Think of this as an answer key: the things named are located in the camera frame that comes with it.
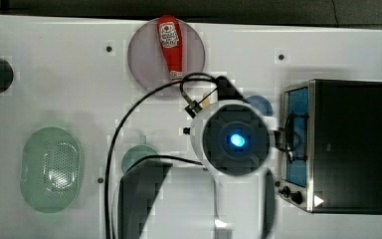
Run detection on green oval colander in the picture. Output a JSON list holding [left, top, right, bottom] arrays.
[[20, 126, 83, 213]]

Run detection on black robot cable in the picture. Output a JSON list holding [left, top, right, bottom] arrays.
[[103, 72, 218, 239]]

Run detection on peeled plush banana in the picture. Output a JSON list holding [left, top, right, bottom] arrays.
[[201, 93, 210, 109]]

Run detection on green measuring cup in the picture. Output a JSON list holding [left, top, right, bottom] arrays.
[[120, 135, 157, 173]]

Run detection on red ketchup bottle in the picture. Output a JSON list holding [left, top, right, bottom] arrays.
[[156, 15, 183, 81]]

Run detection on silver black toaster oven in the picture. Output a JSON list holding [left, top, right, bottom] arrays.
[[276, 79, 382, 215]]

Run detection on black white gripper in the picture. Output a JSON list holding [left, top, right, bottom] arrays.
[[215, 76, 245, 102]]

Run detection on grey round plate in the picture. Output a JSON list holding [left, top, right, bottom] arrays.
[[127, 19, 206, 91]]

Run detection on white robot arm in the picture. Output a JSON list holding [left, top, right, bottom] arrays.
[[117, 73, 275, 239]]

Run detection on blue cup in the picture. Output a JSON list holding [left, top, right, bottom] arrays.
[[246, 96, 274, 117]]

